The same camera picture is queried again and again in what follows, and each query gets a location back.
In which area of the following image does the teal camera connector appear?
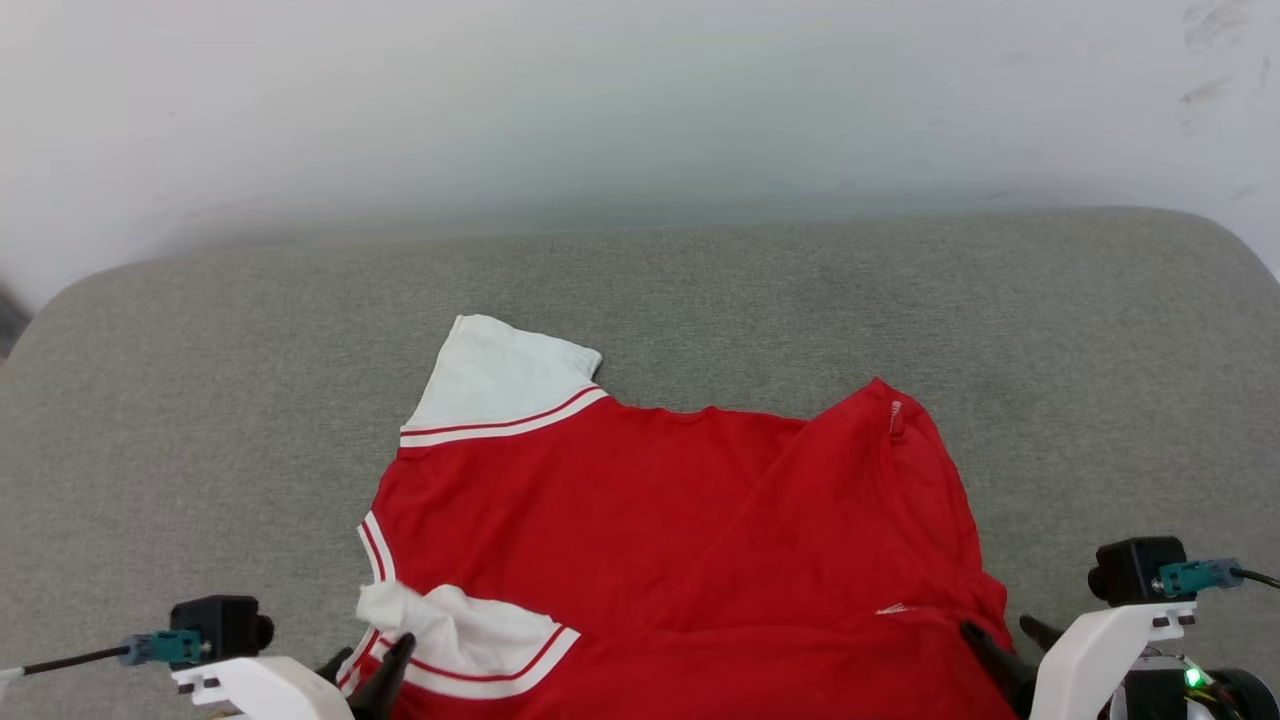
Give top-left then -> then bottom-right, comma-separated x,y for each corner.
117,631 -> 208,669
1154,557 -> 1247,599

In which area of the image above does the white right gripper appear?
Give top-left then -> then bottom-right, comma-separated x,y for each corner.
959,599 -> 1198,720

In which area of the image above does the red garment with white sleeves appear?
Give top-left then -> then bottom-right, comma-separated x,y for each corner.
335,314 -> 1023,720

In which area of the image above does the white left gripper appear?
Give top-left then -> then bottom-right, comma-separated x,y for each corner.
170,631 -> 418,720

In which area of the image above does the grey fabric sofa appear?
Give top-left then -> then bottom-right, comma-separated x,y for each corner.
0,207 -> 1280,720

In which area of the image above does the teal right camera connector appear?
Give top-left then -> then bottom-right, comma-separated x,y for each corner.
1154,557 -> 1247,599

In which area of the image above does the thin black left camera cable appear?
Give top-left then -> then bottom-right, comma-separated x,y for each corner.
0,645 -> 133,693

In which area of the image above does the teal left camera connector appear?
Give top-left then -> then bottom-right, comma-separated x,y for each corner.
117,631 -> 208,669

